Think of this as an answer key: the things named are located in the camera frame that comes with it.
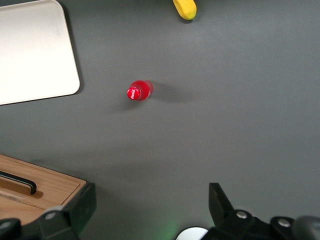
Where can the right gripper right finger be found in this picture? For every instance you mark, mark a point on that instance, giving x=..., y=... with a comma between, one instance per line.
x=230, y=222

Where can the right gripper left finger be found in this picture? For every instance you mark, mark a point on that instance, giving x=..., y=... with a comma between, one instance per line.
x=62, y=222

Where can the wooden drawer cabinet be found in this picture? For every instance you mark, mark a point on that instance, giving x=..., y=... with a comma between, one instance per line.
x=15, y=212

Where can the red cola bottle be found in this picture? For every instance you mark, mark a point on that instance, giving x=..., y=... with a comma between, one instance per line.
x=140, y=90

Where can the beige rectangular tray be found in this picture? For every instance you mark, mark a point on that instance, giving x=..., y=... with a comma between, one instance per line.
x=32, y=50

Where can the yellow sponge toy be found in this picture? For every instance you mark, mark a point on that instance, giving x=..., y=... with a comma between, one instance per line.
x=186, y=8

